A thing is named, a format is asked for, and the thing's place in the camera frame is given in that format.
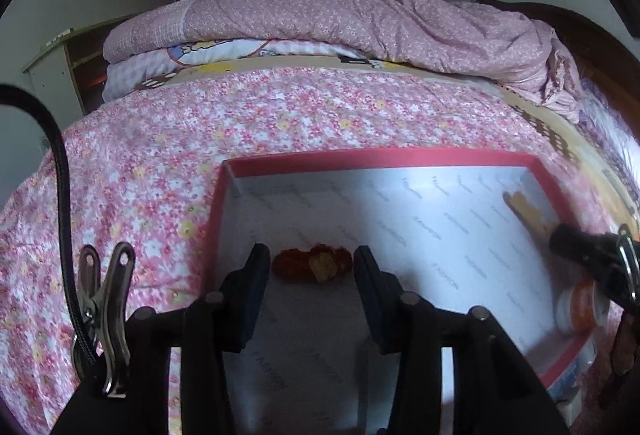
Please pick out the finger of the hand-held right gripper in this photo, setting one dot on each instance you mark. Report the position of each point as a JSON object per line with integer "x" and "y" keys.
{"x": 617, "y": 285}
{"x": 582, "y": 247}

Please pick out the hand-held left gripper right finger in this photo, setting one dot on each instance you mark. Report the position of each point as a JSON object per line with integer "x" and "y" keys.
{"x": 372, "y": 295}

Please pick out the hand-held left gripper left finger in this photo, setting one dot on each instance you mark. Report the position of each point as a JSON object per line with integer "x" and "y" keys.
{"x": 254, "y": 287}

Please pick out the red and yellow toy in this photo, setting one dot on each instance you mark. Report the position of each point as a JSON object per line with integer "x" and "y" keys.
{"x": 295, "y": 265}

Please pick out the wooden block toy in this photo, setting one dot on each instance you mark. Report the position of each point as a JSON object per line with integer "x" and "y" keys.
{"x": 525, "y": 210}

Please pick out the red cardboard box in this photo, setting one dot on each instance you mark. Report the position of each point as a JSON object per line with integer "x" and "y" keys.
{"x": 350, "y": 160}

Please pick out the metal spring clip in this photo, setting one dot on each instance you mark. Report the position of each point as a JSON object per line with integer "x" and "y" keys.
{"x": 627, "y": 260}
{"x": 112, "y": 305}

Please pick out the white jar with orange label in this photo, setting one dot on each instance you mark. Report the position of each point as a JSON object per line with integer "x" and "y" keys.
{"x": 575, "y": 310}

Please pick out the pale purple pillow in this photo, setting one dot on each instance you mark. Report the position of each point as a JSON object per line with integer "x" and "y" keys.
{"x": 607, "y": 125}

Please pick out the pink floral bed sheet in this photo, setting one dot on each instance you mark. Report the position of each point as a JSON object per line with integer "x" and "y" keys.
{"x": 150, "y": 165}

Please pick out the dark wooden headboard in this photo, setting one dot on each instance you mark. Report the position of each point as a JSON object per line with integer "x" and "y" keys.
{"x": 600, "y": 45}

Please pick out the cartoon printed blanket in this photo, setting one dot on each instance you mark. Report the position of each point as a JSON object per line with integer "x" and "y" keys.
{"x": 210, "y": 52}

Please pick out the pink floral quilt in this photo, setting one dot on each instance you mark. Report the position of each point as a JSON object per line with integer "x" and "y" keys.
{"x": 325, "y": 10}

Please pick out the bedside cabinet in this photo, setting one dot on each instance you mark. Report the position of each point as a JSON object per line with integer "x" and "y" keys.
{"x": 50, "y": 80}

